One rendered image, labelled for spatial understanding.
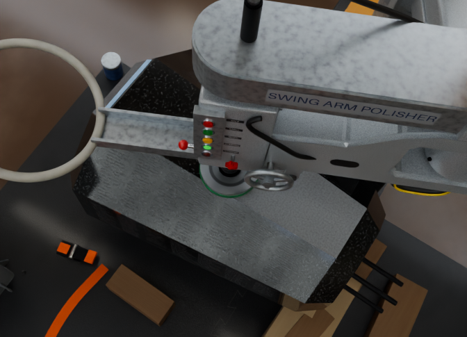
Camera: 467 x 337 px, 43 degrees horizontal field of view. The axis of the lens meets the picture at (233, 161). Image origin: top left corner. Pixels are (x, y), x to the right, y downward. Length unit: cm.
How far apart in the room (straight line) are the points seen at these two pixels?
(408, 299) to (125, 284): 129
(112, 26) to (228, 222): 166
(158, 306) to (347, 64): 167
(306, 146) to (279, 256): 64
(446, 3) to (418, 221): 155
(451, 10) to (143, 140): 102
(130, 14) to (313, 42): 222
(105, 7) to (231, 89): 224
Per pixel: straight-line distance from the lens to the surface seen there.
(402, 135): 157
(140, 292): 275
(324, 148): 164
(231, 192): 208
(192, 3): 354
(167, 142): 196
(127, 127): 200
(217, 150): 167
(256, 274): 222
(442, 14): 183
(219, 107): 147
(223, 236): 220
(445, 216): 322
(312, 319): 264
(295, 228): 212
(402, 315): 289
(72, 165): 193
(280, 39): 139
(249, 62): 134
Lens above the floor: 284
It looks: 68 degrees down
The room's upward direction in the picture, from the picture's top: 9 degrees clockwise
